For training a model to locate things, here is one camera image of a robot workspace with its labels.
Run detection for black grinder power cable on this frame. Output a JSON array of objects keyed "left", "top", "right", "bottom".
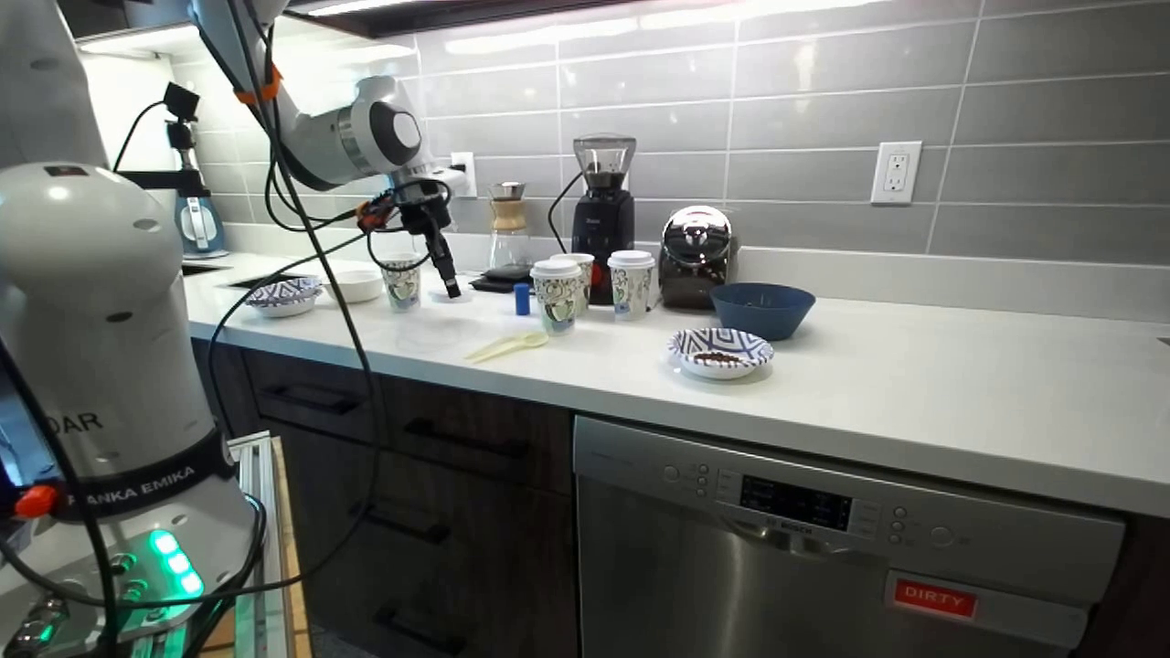
[{"left": 542, "top": 159, "right": 592, "bottom": 255}]

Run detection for dark wood drawer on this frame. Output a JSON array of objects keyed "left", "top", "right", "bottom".
[
  {"left": 236, "top": 347, "right": 395, "bottom": 448},
  {"left": 279, "top": 422, "right": 582, "bottom": 612},
  {"left": 385, "top": 375, "right": 577, "bottom": 495},
  {"left": 306, "top": 560, "right": 582, "bottom": 658}
]

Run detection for stainless steel dishwasher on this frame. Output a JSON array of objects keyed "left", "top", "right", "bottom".
[{"left": 565, "top": 411, "right": 1129, "bottom": 658}]

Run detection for cream plastic tongs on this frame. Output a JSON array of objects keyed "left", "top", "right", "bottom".
[{"left": 460, "top": 327, "right": 557, "bottom": 370}]

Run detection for dark blue bowl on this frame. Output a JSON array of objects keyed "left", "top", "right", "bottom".
[{"left": 710, "top": 281, "right": 819, "bottom": 342}]

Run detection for white ceramic bowl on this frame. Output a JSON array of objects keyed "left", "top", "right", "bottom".
[{"left": 321, "top": 261, "right": 387, "bottom": 305}]

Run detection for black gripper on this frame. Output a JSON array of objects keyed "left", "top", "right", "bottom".
[{"left": 395, "top": 175, "right": 466, "bottom": 302}]

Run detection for flat black scale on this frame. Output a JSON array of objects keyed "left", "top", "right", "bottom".
[{"left": 466, "top": 266, "right": 537, "bottom": 294}]

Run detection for lidded patterned paper cup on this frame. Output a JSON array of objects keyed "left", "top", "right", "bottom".
[
  {"left": 603, "top": 246, "right": 660, "bottom": 322},
  {"left": 530, "top": 252, "right": 592, "bottom": 336},
  {"left": 565, "top": 249, "right": 599, "bottom": 305}
]

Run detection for glass pour-over carafe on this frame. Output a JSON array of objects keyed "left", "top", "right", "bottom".
[{"left": 487, "top": 179, "right": 535, "bottom": 281}]

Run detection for red dishwasher magnet sign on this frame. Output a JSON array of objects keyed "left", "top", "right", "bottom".
[{"left": 889, "top": 572, "right": 983, "bottom": 626}]

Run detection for blue patterned ceramic plate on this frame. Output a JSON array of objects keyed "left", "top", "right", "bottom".
[
  {"left": 665, "top": 322, "right": 780, "bottom": 382},
  {"left": 246, "top": 270, "right": 324, "bottom": 322}
]

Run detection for black coffee grinder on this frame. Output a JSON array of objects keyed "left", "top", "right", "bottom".
[{"left": 565, "top": 130, "right": 641, "bottom": 305}]

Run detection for glass electric kettle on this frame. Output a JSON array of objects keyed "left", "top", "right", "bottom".
[{"left": 169, "top": 179, "right": 234, "bottom": 266}]

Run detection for silver aluminium frame post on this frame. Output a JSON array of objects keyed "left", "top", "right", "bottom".
[{"left": 223, "top": 428, "right": 303, "bottom": 658}]

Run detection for round black coffee machine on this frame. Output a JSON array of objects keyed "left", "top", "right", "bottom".
[{"left": 653, "top": 202, "right": 743, "bottom": 309}]

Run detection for black camera on stand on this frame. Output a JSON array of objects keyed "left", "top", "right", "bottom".
[{"left": 108, "top": 77, "right": 209, "bottom": 196}]

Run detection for white wall outlet with plugs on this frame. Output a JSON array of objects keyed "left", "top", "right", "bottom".
[{"left": 434, "top": 146, "right": 482, "bottom": 202}]

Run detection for open patterned paper cup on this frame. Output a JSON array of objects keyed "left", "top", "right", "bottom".
[{"left": 380, "top": 255, "right": 425, "bottom": 309}]

